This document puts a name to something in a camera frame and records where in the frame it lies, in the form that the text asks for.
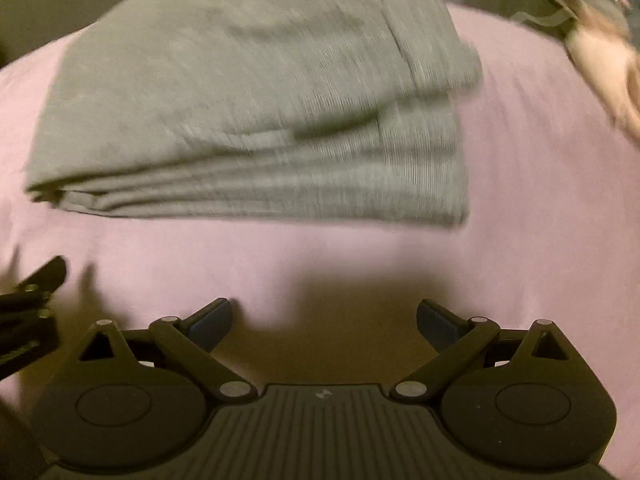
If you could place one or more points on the pink blanket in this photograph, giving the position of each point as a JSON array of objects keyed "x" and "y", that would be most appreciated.
[{"x": 525, "y": 210}]

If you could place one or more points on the grey pants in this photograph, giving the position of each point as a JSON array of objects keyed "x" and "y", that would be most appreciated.
[{"x": 250, "y": 105}]

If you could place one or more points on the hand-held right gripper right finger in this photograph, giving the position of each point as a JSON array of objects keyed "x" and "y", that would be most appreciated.
[{"x": 436, "y": 329}]

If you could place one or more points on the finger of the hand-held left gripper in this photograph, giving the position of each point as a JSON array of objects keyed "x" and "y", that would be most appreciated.
[
  {"x": 30, "y": 345},
  {"x": 47, "y": 274}
]

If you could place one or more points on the pale pink plush cloth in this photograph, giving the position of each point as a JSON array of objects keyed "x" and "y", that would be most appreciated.
[{"x": 607, "y": 65}]

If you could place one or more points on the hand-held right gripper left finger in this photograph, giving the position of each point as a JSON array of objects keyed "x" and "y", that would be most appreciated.
[{"x": 214, "y": 329}]

